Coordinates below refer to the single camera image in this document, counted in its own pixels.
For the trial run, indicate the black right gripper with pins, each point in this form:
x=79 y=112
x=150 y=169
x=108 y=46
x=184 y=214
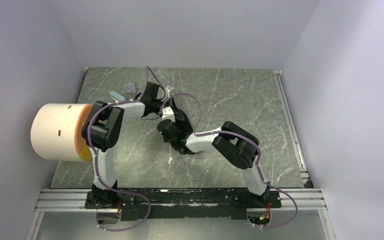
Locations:
x=173 y=122

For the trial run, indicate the black canvas sneaker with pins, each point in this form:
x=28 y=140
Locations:
x=183 y=130

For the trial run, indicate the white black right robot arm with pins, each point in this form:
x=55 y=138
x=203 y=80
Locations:
x=239 y=147

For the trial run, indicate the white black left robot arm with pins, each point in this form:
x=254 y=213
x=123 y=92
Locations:
x=101 y=132

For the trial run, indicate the light blue stapler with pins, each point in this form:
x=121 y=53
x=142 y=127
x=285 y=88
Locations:
x=117 y=97

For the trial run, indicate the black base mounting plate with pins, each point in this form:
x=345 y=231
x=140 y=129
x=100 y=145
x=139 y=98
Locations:
x=179 y=203

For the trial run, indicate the beige cylinder with coloured face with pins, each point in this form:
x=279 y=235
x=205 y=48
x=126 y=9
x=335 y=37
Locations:
x=56 y=132

